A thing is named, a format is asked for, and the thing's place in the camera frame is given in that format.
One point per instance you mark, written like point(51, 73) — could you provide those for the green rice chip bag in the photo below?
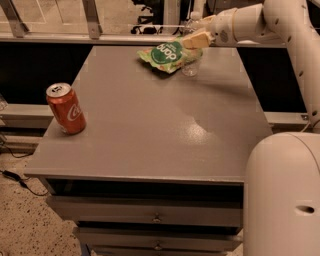
point(169, 56)

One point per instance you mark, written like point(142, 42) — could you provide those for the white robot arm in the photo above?
point(281, 51)

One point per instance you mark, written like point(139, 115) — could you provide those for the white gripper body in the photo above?
point(222, 27)

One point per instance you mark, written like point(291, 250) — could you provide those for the red coca-cola can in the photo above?
point(65, 106)

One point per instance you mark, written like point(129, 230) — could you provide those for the top grey drawer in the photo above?
point(145, 211)

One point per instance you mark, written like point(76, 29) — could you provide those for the grey drawer cabinet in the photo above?
point(155, 136)

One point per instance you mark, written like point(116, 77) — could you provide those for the grey drawer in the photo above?
point(145, 211)
point(158, 240)

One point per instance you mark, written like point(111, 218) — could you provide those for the clear plastic water bottle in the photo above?
point(190, 63)

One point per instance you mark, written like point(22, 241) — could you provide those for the metal railing frame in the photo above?
point(137, 22)

